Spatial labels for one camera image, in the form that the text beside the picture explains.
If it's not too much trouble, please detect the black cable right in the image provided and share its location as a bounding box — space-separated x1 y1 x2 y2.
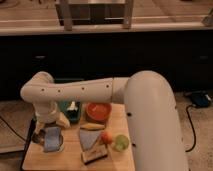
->
184 103 201 154

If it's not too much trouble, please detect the small metal cup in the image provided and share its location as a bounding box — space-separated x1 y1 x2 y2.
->
32 130 45 145

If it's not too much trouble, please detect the green plastic tray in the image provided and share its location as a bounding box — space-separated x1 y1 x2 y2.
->
53 78 86 124

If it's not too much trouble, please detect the orange peach fruit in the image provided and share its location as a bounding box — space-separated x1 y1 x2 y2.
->
100 130 113 144

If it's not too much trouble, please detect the black cable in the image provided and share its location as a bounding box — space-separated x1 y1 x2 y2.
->
184 103 201 154
0 114 28 143

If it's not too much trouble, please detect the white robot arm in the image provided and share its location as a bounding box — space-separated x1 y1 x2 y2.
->
20 71 189 171

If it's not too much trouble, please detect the white plastic fork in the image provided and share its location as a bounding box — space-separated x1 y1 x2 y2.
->
67 101 77 111

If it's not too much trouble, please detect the wooden chair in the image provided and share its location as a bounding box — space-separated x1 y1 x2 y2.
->
54 0 134 31

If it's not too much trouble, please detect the black cable left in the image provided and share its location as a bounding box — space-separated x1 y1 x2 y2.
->
0 114 28 143

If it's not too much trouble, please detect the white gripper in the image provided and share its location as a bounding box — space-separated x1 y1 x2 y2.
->
34 102 70 130

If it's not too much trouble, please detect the blue grey cloth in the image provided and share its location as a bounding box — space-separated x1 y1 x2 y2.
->
79 129 101 151

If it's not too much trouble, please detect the blue foot pedal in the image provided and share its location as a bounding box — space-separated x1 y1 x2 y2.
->
190 93 211 108

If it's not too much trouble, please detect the green cup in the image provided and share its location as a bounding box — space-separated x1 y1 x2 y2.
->
114 134 129 152

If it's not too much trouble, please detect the orange bowl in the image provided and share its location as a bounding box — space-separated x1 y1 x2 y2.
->
86 103 112 123

